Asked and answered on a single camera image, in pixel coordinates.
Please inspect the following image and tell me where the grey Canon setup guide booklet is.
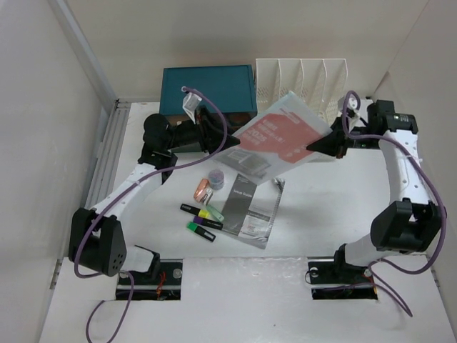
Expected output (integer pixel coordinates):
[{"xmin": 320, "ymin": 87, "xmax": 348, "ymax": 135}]
[{"xmin": 221, "ymin": 174, "xmax": 286, "ymax": 249}]

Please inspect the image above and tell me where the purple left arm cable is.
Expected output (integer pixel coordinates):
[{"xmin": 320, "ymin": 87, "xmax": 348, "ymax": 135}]
[{"xmin": 73, "ymin": 84, "xmax": 233, "ymax": 343}]

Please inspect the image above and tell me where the clear mesh document pouch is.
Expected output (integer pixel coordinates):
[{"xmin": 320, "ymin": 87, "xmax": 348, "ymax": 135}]
[{"xmin": 216, "ymin": 91, "xmax": 331, "ymax": 185}]

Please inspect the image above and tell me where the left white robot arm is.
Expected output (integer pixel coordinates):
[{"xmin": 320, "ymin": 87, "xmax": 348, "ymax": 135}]
[{"xmin": 69, "ymin": 106, "xmax": 240, "ymax": 284}]

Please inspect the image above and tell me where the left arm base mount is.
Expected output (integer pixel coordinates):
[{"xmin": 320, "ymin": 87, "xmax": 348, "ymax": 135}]
[{"xmin": 131, "ymin": 259, "xmax": 183, "ymax": 301}]

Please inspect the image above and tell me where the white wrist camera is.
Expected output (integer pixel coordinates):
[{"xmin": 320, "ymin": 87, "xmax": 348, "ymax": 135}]
[
  {"xmin": 182, "ymin": 92, "xmax": 202, "ymax": 124},
  {"xmin": 346, "ymin": 95, "xmax": 361, "ymax": 129}
]

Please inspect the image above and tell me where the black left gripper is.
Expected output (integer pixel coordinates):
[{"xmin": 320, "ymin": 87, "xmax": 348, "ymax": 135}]
[{"xmin": 164, "ymin": 106, "xmax": 240, "ymax": 154}]

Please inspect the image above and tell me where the white perforated file organizer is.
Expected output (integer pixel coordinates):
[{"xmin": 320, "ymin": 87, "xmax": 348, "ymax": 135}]
[{"xmin": 255, "ymin": 59, "xmax": 348, "ymax": 124}]

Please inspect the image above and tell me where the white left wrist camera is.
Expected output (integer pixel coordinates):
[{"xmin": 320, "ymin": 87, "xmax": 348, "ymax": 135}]
[{"xmin": 182, "ymin": 92, "xmax": 202, "ymax": 124}]

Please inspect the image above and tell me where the teal desktop drawer cabinet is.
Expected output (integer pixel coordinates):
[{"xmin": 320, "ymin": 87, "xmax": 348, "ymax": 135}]
[{"xmin": 159, "ymin": 64, "xmax": 258, "ymax": 127}]

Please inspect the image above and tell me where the clear jar of paper clips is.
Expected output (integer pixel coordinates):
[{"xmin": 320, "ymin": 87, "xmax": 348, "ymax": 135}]
[{"xmin": 208, "ymin": 169, "xmax": 225, "ymax": 190}]

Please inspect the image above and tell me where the aluminium frame rail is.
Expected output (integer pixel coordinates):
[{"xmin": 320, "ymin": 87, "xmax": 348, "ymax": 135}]
[{"xmin": 49, "ymin": 1, "xmax": 131, "ymax": 208}]

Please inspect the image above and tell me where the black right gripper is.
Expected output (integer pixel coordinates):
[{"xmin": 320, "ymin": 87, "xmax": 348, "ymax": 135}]
[{"xmin": 306, "ymin": 114, "xmax": 381, "ymax": 159}]

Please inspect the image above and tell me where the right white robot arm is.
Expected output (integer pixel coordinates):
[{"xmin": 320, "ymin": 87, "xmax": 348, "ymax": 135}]
[{"xmin": 307, "ymin": 100, "xmax": 447, "ymax": 284}]

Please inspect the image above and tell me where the green cap black highlighter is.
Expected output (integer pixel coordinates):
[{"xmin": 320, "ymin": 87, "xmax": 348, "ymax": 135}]
[{"xmin": 186, "ymin": 222, "xmax": 216, "ymax": 242}]

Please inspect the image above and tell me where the purple cap black highlighter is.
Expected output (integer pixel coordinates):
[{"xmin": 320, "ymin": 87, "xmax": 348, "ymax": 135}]
[{"xmin": 193, "ymin": 216, "xmax": 223, "ymax": 231}]

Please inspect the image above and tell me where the yellow cap black highlighter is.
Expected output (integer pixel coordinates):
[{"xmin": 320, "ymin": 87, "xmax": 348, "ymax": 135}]
[{"xmin": 180, "ymin": 204, "xmax": 211, "ymax": 219}]

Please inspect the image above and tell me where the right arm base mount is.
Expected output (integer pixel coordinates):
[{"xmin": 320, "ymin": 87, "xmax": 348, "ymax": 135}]
[{"xmin": 306, "ymin": 258, "xmax": 378, "ymax": 300}]

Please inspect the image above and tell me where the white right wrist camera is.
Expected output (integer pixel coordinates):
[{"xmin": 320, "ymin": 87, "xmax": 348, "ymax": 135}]
[{"xmin": 346, "ymin": 95, "xmax": 361, "ymax": 129}]

